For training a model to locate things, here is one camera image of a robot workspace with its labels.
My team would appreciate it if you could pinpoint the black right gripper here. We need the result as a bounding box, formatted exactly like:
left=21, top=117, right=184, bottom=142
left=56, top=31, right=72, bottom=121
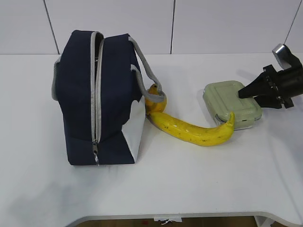
left=238, top=53, right=303, bottom=109

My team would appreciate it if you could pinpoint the green lidded lunch box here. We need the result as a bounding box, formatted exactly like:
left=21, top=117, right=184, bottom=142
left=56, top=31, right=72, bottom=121
left=203, top=80, right=262, bottom=130

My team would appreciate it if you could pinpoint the yellow banana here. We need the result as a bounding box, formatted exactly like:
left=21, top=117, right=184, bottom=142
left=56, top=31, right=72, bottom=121
left=150, top=112, right=235, bottom=146

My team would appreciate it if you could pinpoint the yellow round fruit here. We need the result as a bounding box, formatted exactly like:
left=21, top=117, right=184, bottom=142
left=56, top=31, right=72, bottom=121
left=145, top=84, right=167, bottom=115

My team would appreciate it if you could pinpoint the navy blue lunch bag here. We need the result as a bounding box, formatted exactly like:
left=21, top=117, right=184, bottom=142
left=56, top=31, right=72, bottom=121
left=52, top=30, right=166, bottom=166

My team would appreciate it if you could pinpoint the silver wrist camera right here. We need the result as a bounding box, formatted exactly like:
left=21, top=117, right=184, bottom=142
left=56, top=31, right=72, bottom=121
left=272, top=44, right=291, bottom=70

